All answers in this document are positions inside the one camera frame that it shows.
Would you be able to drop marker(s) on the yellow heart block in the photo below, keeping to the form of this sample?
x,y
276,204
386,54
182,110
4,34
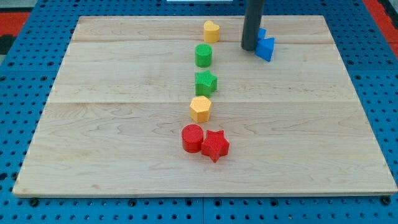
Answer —
x,y
211,32

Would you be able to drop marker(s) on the blue triangle block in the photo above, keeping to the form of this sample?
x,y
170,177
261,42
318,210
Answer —
x,y
264,48

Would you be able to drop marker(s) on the red star block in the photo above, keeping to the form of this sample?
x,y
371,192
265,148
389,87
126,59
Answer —
x,y
215,145

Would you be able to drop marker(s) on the wooden board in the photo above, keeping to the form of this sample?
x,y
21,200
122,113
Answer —
x,y
112,123

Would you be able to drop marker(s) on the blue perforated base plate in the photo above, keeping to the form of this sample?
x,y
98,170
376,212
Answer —
x,y
359,28

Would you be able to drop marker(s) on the yellow hexagon block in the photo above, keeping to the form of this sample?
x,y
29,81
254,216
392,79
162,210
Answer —
x,y
200,108

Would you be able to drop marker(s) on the green cylinder block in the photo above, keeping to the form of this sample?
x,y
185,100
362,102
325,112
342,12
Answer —
x,y
203,55

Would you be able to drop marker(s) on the blue block behind rod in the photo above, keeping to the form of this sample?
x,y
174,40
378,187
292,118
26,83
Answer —
x,y
261,34

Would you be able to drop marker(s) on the red cylinder block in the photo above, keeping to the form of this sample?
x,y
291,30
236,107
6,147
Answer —
x,y
192,138

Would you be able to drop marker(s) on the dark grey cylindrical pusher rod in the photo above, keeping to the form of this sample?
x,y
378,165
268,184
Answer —
x,y
252,20

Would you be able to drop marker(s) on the green star block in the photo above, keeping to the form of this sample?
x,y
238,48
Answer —
x,y
205,83

